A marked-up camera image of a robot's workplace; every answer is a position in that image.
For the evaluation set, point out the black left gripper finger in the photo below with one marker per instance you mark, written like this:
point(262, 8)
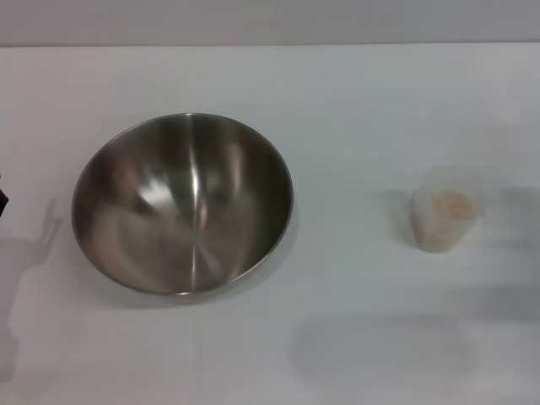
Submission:
point(3, 201)

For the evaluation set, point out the stainless steel mixing bowl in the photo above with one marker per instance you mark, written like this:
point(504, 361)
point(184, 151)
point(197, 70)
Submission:
point(181, 202)

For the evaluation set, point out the clear plastic measuring cup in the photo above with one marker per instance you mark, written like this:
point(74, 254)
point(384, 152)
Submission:
point(439, 236)

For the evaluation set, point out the white rice grains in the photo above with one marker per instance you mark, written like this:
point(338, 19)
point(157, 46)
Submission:
point(453, 203)

